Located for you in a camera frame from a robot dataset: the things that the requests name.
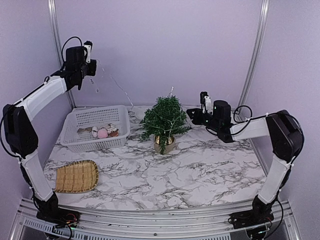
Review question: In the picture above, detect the right aluminium frame post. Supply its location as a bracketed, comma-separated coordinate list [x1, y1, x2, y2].
[237, 0, 270, 106]

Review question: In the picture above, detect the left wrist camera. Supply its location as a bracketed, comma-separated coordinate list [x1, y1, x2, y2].
[83, 40, 93, 64]

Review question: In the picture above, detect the white ceramic bowl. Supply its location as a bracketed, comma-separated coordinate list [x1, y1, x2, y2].
[135, 108, 148, 120]

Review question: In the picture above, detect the front aluminium rail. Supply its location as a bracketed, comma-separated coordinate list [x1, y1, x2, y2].
[8, 198, 301, 240]

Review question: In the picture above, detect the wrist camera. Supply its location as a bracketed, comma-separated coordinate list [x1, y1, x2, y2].
[200, 91, 213, 114]
[83, 40, 93, 64]

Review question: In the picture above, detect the pink pompom ornament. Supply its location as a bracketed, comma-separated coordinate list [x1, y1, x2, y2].
[97, 128, 109, 139]

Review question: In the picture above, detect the woven bamboo tray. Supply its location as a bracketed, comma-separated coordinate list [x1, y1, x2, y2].
[54, 160, 99, 194]

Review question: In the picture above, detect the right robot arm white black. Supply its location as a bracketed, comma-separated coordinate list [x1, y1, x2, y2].
[186, 100, 305, 224]

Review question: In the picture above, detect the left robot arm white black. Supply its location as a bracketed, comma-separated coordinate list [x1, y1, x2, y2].
[0, 40, 97, 223]

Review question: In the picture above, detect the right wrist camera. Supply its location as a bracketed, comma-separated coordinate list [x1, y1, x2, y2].
[200, 91, 213, 114]

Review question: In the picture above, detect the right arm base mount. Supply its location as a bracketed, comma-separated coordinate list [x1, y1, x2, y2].
[227, 210, 275, 229]

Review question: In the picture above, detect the clear string light wire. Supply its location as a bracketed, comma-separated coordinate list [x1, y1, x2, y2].
[88, 58, 186, 146]

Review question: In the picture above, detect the small green christmas tree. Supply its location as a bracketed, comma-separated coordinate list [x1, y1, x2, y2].
[139, 95, 191, 155]

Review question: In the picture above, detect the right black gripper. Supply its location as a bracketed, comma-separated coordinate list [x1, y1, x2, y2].
[187, 108, 221, 132]

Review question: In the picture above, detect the white plastic basket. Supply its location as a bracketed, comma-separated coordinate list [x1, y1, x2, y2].
[60, 105, 130, 153]

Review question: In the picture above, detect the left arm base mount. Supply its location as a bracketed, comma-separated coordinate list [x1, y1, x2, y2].
[36, 208, 80, 227]

